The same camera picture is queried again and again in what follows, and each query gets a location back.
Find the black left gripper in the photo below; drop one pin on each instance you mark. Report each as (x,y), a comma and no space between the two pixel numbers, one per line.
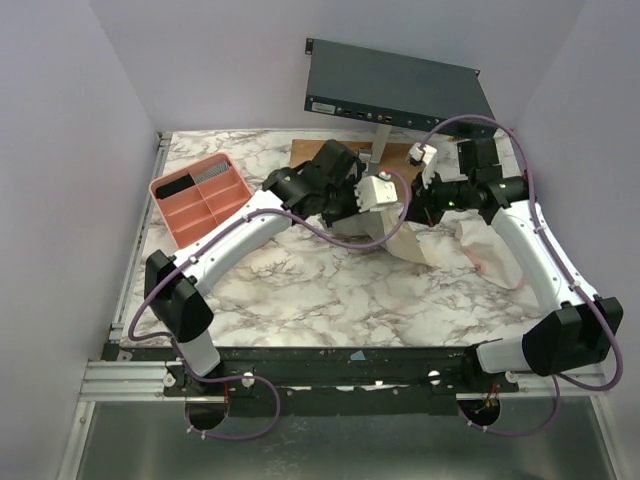
(349,186)

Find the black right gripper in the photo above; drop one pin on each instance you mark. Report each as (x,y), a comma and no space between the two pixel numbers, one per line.
(420,198)

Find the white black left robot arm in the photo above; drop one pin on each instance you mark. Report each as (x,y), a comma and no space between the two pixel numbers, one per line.
(176,285)

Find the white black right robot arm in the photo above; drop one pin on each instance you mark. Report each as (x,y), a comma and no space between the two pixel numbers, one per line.
(578,322)

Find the wooden base board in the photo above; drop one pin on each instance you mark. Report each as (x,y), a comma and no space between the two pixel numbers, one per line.
(393,156)

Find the metal support stand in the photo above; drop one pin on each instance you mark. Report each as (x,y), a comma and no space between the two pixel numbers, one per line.
(371,157)

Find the grey striped item in tray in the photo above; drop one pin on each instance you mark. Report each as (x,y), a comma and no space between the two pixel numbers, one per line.
(212,172)

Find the blue-grey rack network device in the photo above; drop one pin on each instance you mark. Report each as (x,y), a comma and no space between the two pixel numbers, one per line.
(374,86)

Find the pink compartment organizer tray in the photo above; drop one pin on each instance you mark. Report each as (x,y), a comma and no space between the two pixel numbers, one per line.
(191,214)

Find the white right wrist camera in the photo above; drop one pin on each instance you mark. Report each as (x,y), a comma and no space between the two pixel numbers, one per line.
(424,156)

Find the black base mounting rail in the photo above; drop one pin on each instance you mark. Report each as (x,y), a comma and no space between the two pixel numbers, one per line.
(324,381)

